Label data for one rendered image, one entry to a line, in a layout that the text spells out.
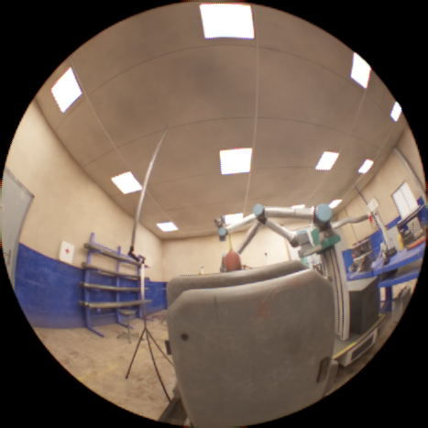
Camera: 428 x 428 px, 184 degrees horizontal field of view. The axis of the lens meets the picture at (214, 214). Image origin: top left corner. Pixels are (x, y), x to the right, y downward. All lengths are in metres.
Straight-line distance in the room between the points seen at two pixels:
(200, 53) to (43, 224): 3.49
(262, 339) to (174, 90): 2.30
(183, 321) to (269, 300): 0.20
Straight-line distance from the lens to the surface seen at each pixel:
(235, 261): 0.49
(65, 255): 3.07
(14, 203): 2.97
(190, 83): 2.10
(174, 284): 0.45
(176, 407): 1.15
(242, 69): 2.16
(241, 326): 0.34
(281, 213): 1.19
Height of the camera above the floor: 1.31
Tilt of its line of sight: 29 degrees up
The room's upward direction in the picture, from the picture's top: 6 degrees counter-clockwise
